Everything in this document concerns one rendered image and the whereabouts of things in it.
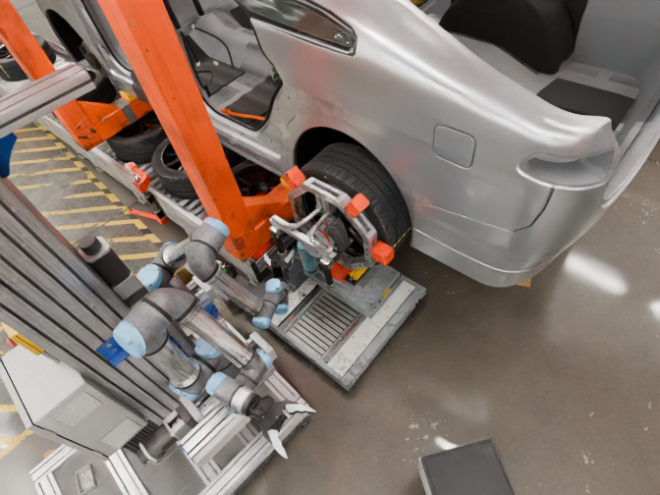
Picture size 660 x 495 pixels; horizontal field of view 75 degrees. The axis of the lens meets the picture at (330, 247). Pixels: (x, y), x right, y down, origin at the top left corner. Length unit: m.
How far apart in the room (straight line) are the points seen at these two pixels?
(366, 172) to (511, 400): 1.52
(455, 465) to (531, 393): 0.76
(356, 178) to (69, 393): 1.39
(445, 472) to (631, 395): 1.22
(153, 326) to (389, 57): 1.22
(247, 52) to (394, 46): 2.22
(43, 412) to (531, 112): 1.83
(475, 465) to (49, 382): 1.75
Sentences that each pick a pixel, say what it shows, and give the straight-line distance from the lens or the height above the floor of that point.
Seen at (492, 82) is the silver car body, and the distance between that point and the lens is 1.59.
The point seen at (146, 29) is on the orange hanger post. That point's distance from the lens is 1.83.
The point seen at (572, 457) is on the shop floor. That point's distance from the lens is 2.74.
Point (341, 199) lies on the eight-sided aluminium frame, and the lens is 1.97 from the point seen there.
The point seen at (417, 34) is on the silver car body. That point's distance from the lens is 1.70.
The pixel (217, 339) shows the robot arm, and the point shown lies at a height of 1.28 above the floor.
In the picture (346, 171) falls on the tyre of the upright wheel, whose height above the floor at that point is 1.17.
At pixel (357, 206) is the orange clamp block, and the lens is 1.90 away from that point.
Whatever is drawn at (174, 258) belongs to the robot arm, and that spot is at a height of 1.07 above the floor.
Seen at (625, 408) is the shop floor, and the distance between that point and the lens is 2.93.
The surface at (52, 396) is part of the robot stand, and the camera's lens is 1.76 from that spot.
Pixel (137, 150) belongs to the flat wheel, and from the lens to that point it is 4.01.
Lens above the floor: 2.52
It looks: 51 degrees down
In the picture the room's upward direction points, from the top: 12 degrees counter-clockwise
